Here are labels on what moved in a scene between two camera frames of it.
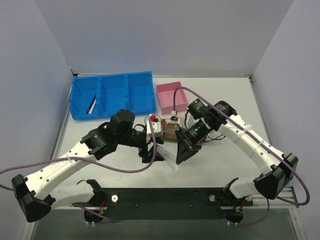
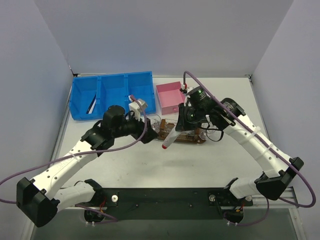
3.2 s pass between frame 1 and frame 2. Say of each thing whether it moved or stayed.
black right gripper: moved
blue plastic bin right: stayed
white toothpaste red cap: moved
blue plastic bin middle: stayed
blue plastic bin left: stayed
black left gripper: moved
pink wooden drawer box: stayed
